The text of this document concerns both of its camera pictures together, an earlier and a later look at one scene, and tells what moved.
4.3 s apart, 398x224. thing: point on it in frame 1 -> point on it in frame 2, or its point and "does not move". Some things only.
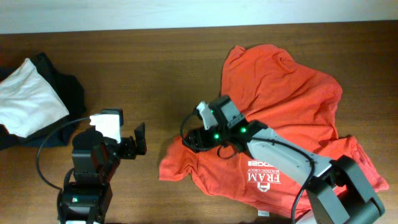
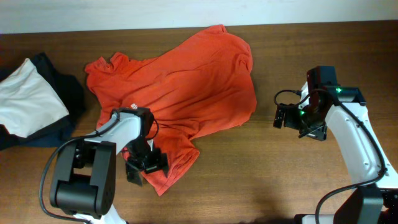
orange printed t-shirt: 273,90 -> 203,84
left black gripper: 129,146 -> 149,165
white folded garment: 28,104 does not move
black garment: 70,91 does not move
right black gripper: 196,139 -> 282,115
